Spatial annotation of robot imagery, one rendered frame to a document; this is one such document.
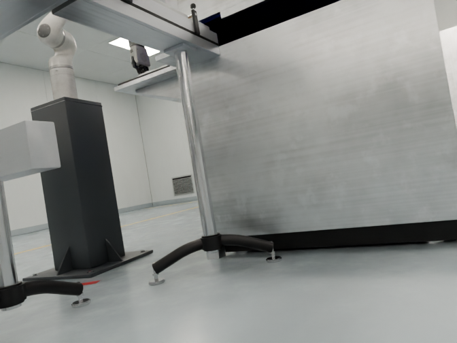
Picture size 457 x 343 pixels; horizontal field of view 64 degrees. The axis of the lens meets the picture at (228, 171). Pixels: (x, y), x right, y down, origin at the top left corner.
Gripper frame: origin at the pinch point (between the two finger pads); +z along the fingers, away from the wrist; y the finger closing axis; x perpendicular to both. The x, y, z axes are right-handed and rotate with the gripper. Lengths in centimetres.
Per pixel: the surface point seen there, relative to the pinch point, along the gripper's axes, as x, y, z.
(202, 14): -48, -12, -11
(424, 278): -116, -42, 92
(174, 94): -19.9, -2.4, 14.6
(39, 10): -41, -84, 8
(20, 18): -34, -85, 8
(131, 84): -1.8, -11.0, 6.3
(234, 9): -63, -12, -7
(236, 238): -56, -28, 81
